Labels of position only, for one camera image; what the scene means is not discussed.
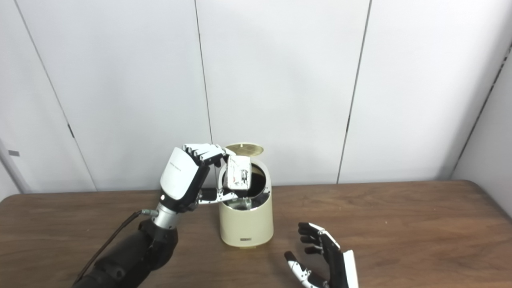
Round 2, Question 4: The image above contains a small green white milk carton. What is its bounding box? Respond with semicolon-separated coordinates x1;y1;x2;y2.
223;155;252;190

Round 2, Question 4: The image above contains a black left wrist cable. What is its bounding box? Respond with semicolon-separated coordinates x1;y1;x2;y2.
74;209;158;280

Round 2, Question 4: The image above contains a cream-colored round bin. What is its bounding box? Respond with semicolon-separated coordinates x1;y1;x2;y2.
218;158;274;248

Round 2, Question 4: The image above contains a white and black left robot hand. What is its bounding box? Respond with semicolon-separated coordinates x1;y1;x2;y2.
160;143;240;212

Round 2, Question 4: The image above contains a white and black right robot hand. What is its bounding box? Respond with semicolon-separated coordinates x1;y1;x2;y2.
284;222;359;288

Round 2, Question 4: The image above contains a cream round bin lid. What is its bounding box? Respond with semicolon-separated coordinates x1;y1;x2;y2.
225;143;264;156

